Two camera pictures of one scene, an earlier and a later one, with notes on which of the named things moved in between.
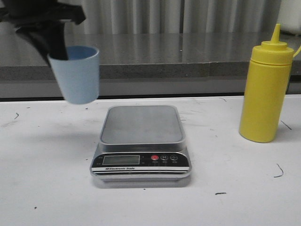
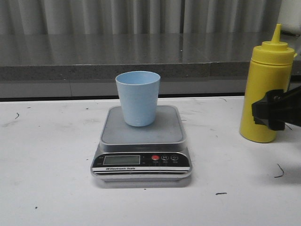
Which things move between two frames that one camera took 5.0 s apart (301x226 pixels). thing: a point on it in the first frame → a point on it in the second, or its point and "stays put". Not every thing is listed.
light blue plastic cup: [78, 77] → [138, 91]
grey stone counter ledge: [147, 65] stays put
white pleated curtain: [173, 16] stays put
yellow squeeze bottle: [266, 90] stays put
